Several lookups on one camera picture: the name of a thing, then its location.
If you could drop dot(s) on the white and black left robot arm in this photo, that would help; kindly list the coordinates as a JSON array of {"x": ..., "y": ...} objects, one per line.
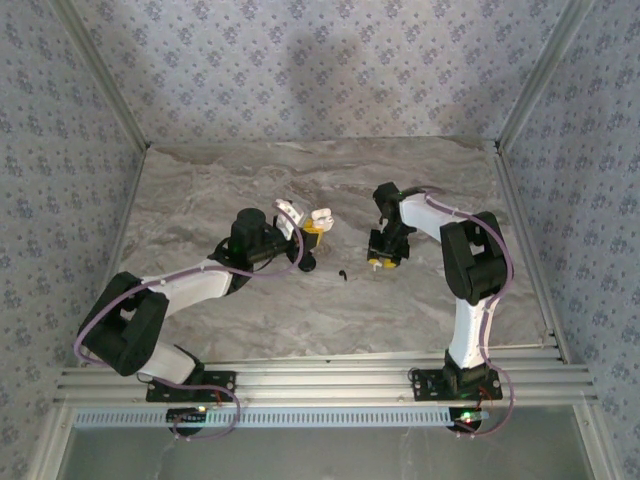
[{"x": 195, "y": 285}]

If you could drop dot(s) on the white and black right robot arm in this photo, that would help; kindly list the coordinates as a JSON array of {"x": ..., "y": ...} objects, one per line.
[{"x": 467, "y": 340}]

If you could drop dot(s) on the right controller board with LED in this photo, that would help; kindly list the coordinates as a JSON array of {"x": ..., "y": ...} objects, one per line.
[{"x": 467, "y": 416}]

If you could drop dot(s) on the controller board with led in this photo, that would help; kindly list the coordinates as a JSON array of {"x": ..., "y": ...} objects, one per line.
[
  {"x": 467, "y": 416},
  {"x": 187, "y": 413}
]

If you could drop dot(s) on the left controller board with LED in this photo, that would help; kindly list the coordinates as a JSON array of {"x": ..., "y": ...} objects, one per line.
[{"x": 187, "y": 413}]

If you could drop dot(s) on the grey metal lower panel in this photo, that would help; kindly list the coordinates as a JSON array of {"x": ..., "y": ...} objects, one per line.
[{"x": 325, "y": 455}]

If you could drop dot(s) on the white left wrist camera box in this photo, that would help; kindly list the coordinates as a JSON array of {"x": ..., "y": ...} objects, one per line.
[{"x": 290, "y": 215}]

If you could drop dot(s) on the aluminium table side rail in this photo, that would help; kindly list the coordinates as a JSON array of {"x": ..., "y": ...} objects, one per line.
[
  {"x": 515, "y": 210},
  {"x": 127, "y": 210}
]

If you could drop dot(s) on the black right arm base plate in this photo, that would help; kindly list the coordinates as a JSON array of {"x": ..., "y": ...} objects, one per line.
[{"x": 425, "y": 385}]

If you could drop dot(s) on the aluminium mounting rail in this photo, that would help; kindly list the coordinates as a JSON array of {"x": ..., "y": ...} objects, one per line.
[{"x": 325, "y": 380}]

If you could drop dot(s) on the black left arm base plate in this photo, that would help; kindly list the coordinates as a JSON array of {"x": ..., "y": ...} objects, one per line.
[{"x": 220, "y": 380}]

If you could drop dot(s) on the aluminium corner post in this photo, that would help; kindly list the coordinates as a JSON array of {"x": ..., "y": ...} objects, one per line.
[
  {"x": 100, "y": 75},
  {"x": 545, "y": 75}
]

